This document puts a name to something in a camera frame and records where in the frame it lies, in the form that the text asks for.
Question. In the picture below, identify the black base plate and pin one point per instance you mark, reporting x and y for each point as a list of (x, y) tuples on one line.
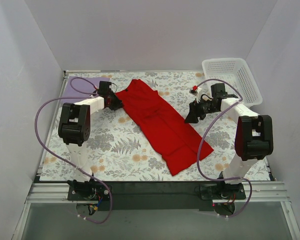
[(154, 195)]

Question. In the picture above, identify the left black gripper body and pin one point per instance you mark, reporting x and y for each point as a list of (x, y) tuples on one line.
[(115, 102)]

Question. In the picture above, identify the red t shirt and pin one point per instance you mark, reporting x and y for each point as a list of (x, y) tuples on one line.
[(176, 141)]

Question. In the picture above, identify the folded purple t shirt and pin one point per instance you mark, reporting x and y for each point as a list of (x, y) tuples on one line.
[(82, 86)]

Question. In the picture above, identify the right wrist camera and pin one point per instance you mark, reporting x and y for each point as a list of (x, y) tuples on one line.
[(197, 92)]

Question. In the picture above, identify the white plastic basket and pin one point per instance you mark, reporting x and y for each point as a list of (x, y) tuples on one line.
[(236, 72)]

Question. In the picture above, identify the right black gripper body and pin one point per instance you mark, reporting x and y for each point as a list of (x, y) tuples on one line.
[(198, 110)]

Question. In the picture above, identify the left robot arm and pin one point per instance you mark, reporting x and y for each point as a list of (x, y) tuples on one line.
[(75, 128)]

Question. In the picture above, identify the aluminium frame rail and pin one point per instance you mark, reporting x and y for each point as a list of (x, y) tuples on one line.
[(262, 191)]

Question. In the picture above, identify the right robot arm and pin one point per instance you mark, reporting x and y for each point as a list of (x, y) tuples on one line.
[(253, 139)]

